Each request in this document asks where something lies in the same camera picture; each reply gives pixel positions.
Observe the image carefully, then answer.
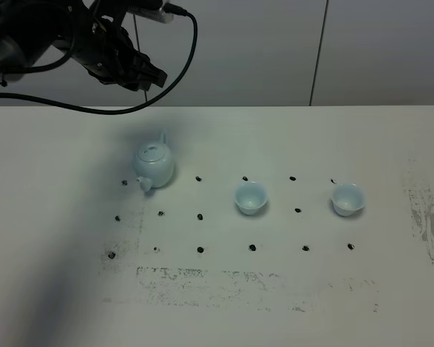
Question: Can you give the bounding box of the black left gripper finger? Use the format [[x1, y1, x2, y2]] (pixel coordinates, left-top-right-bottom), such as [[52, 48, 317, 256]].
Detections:
[[128, 48, 167, 87], [120, 78, 150, 91]]

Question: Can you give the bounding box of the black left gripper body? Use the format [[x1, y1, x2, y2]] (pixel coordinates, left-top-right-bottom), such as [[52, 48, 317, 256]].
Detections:
[[72, 14, 136, 86]]

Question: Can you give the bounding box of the light blue porcelain teapot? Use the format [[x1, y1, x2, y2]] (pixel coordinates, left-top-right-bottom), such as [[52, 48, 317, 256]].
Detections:
[[133, 131, 175, 193]]

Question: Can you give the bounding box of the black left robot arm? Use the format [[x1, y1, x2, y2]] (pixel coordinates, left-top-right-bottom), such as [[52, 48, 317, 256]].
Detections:
[[0, 0, 167, 91]]

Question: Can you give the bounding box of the left light blue teacup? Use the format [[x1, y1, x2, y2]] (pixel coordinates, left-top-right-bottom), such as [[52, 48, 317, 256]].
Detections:
[[234, 181, 268, 215]]

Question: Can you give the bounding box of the light blue teacup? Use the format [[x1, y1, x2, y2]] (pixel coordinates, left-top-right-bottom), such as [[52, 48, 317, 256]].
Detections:
[[234, 181, 268, 215], [331, 184, 365, 217]]

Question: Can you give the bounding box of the right light blue teacup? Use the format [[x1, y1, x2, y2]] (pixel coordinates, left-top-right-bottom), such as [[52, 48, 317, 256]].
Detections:
[[331, 184, 365, 217]]

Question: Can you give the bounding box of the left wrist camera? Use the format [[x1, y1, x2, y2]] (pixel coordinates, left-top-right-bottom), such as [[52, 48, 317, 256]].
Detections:
[[127, 0, 174, 24]]

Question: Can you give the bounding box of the black left camera cable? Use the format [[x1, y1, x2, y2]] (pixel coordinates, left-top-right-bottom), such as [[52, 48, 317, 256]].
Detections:
[[0, 3, 198, 115]]

